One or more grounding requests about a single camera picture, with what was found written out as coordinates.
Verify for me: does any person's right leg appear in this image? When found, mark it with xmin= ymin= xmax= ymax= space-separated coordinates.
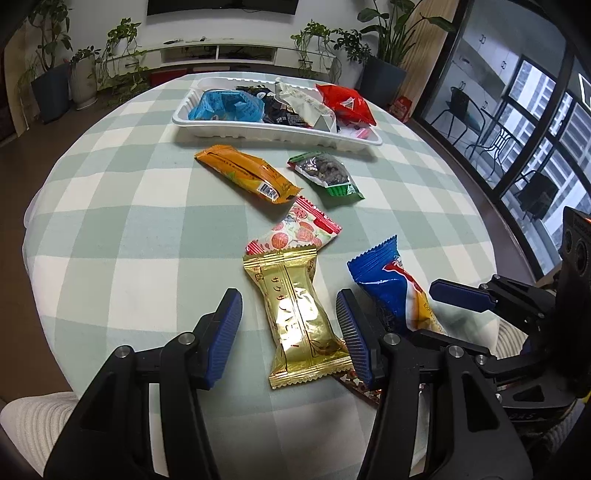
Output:
xmin=495 ymin=320 xmax=529 ymax=358

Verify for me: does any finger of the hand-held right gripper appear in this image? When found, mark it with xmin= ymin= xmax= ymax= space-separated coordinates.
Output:
xmin=429 ymin=274 xmax=557 ymax=324
xmin=464 ymin=348 xmax=536 ymax=384

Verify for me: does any green raisin packet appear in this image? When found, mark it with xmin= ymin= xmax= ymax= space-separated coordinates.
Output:
xmin=287 ymin=151 xmax=365 ymax=200

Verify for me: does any blue chips packet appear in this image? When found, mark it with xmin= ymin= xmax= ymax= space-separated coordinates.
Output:
xmin=347 ymin=234 xmax=448 ymax=337

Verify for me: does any red snack packet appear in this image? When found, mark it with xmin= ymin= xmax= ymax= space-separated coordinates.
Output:
xmin=315 ymin=83 xmax=378 ymax=127

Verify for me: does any white television cabinet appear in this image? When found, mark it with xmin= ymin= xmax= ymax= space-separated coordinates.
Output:
xmin=108 ymin=41 xmax=334 ymax=71

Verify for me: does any trailing pothos plant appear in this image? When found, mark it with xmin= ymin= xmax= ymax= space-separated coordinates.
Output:
xmin=290 ymin=21 xmax=342 ymax=80
xmin=98 ymin=18 xmax=151 ymax=100

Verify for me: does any pink snack packet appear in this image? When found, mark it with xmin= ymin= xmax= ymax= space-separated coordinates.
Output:
xmin=339 ymin=121 xmax=376 ymax=140

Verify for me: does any fruit print white packet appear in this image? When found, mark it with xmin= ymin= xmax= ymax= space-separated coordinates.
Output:
xmin=245 ymin=196 xmax=343 ymax=254

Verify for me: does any gold snack packet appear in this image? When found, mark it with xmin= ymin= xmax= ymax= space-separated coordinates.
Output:
xmin=242 ymin=246 xmax=354 ymax=391

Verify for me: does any tall tree plant blue pot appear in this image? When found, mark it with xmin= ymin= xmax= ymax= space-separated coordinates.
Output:
xmin=18 ymin=0 xmax=73 ymax=124

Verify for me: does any light blue snack packet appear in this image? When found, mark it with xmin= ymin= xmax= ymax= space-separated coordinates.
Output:
xmin=188 ymin=89 xmax=263 ymax=123

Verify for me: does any wall mounted television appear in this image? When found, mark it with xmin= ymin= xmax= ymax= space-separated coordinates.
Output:
xmin=147 ymin=0 xmax=298 ymax=17

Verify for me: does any cream white snack packet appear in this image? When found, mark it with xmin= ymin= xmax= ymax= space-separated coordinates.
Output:
xmin=274 ymin=79 xmax=338 ymax=134

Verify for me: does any beige curtain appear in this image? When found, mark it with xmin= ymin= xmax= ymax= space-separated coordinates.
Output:
xmin=406 ymin=0 xmax=468 ymax=121

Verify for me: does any large leaf plant blue pot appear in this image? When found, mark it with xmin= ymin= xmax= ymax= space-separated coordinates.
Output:
xmin=358 ymin=0 xmax=458 ymax=108

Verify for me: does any small plant grey pot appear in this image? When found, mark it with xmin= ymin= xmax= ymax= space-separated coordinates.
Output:
xmin=69 ymin=46 xmax=100 ymax=110

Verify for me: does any orange snack packet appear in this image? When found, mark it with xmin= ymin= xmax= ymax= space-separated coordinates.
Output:
xmin=194 ymin=145 xmax=303 ymax=205

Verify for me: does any black balcony chair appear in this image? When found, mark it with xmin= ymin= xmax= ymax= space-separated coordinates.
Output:
xmin=445 ymin=85 xmax=486 ymax=140
xmin=515 ymin=171 xmax=560 ymax=220

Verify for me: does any dark red star packet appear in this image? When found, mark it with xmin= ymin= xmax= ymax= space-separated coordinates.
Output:
xmin=332 ymin=369 xmax=384 ymax=407

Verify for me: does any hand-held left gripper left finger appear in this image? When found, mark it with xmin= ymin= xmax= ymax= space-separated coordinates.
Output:
xmin=44 ymin=288 xmax=243 ymax=480

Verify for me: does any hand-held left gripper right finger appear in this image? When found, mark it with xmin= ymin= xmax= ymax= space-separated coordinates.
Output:
xmin=335 ymin=289 xmax=532 ymax=480

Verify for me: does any person's left leg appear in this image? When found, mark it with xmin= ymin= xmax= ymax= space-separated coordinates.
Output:
xmin=0 ymin=391 xmax=77 ymax=467

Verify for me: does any black cookie packet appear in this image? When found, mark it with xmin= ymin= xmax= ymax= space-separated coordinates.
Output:
xmin=235 ymin=84 xmax=308 ymax=128

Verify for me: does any bushy plant white pot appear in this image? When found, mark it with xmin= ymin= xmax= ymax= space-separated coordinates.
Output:
xmin=330 ymin=28 xmax=371 ymax=88

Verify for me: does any green checked tablecloth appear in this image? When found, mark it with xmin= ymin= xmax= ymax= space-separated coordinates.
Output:
xmin=23 ymin=71 xmax=502 ymax=480

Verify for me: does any red paper bag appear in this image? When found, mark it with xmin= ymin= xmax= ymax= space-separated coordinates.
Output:
xmin=390 ymin=95 xmax=414 ymax=123

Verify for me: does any white plastic tray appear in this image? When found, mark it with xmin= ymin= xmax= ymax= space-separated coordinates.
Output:
xmin=172 ymin=71 xmax=385 ymax=147

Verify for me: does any person's leg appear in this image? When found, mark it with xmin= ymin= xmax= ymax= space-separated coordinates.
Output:
xmin=0 ymin=391 xmax=77 ymax=467
xmin=495 ymin=320 xmax=529 ymax=358

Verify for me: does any black balcony table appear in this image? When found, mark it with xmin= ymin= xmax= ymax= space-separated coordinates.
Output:
xmin=466 ymin=106 xmax=514 ymax=177

